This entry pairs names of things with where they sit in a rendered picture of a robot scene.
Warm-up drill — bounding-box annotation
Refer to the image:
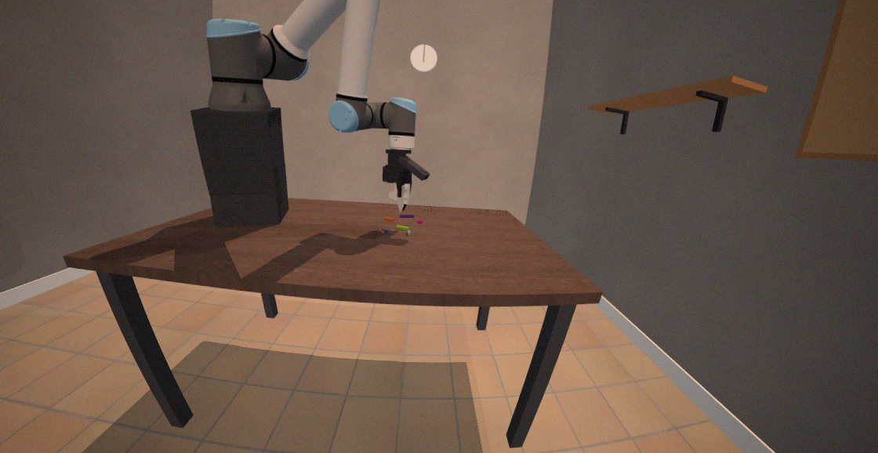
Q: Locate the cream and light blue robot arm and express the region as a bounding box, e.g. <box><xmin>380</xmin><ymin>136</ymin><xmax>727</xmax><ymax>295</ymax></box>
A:
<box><xmin>206</xmin><ymin>0</ymin><xmax>416</xmax><ymax>150</ymax></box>

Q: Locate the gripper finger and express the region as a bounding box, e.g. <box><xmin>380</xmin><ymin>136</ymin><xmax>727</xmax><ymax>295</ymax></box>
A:
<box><xmin>403</xmin><ymin>179</ymin><xmax>412</xmax><ymax>211</ymax></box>
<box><xmin>388</xmin><ymin>174</ymin><xmax>405</xmax><ymax>212</ymax></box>

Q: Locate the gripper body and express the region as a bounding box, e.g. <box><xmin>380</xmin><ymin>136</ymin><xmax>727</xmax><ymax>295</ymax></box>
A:
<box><xmin>383</xmin><ymin>149</ymin><xmax>412</xmax><ymax>185</ymax></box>

